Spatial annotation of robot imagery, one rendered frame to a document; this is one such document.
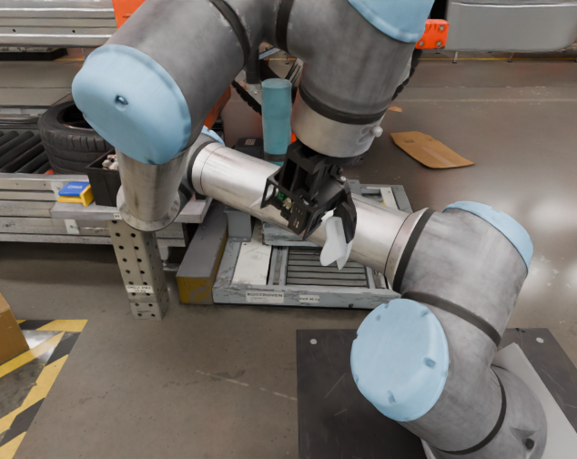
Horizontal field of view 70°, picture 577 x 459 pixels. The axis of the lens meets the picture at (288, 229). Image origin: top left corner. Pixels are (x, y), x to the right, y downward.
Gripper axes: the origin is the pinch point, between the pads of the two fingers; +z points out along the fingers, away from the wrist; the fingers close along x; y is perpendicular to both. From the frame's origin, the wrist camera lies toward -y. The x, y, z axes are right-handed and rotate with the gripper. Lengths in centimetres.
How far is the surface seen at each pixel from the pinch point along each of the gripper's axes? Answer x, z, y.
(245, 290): -24, 78, -26
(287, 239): -28, 78, -54
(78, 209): -65, 49, 3
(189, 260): -47, 80, -22
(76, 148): -102, 64, -18
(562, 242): 59, 71, -139
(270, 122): -41, 27, -47
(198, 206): -40, 43, -19
